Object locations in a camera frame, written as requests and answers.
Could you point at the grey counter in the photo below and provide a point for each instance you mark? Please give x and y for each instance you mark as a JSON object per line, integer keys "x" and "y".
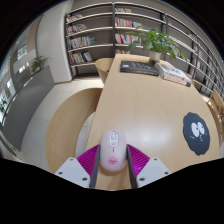
{"x": 28, "y": 100}

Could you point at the black cartoon-eyed mouse pad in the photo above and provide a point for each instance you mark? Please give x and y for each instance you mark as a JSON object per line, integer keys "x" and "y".
{"x": 196, "y": 133}

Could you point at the black hardcover book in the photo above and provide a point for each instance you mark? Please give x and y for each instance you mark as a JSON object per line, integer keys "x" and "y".
{"x": 138, "y": 67}

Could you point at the tall bookshelf unit with books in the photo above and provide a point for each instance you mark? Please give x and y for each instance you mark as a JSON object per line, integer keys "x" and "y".
{"x": 90, "y": 40}

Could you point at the small distant potted plant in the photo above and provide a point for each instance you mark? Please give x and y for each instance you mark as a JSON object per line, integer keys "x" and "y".
{"x": 38, "y": 63}

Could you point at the leafy plant in white pot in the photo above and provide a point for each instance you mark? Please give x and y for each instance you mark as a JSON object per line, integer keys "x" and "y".
{"x": 156, "y": 41}

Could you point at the white book with red lettering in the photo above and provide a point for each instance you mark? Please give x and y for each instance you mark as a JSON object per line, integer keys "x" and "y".
{"x": 176, "y": 81}

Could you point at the pale pink computer mouse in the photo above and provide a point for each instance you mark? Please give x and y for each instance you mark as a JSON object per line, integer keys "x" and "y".
{"x": 113, "y": 151}

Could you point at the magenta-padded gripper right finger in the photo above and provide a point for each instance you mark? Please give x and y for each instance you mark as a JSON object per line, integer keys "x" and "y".
{"x": 151, "y": 170}

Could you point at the white illustrated book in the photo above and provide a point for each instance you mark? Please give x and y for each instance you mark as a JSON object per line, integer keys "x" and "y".
{"x": 171, "y": 70}

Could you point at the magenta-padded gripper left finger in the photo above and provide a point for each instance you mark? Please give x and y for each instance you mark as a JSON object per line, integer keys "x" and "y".
{"x": 71, "y": 170}

